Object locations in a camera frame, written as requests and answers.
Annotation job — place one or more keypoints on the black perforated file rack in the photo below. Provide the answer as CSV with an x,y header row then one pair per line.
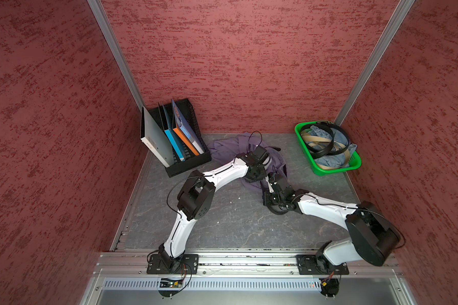
x,y
192,160

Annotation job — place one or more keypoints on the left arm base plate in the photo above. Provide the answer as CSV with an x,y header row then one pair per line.
x,y
186,264

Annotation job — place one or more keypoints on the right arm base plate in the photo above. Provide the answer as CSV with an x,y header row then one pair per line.
x,y
314,265

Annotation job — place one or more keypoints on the black leather belt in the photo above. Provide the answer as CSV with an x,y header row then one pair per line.
x,y
276,148

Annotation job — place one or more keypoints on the blue denim jeans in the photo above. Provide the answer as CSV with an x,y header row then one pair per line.
x,y
336,152

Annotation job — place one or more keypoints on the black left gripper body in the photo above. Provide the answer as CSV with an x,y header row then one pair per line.
x,y
257,174

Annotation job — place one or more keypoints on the blue white folder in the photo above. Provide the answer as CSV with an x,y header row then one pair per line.
x,y
183,124

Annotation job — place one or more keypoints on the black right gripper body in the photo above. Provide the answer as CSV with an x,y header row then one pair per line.
x,y
272,199

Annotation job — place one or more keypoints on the cyan folder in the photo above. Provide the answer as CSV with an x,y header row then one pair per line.
x,y
168,126

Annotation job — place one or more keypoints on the purple trousers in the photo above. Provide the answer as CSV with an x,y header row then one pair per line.
x,y
229,152

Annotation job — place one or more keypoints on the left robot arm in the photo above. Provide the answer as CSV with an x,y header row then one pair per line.
x,y
196,196

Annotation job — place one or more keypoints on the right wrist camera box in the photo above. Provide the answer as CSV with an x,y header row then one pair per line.
x,y
270,182

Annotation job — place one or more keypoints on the orange folder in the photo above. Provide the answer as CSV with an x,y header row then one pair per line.
x,y
186,141

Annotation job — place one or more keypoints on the green plastic basket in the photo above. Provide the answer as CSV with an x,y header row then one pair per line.
x,y
331,164

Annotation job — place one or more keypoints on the tan woven belt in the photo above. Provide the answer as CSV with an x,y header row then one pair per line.
x,y
315,139

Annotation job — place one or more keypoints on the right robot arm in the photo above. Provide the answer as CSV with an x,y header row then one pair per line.
x,y
372,238

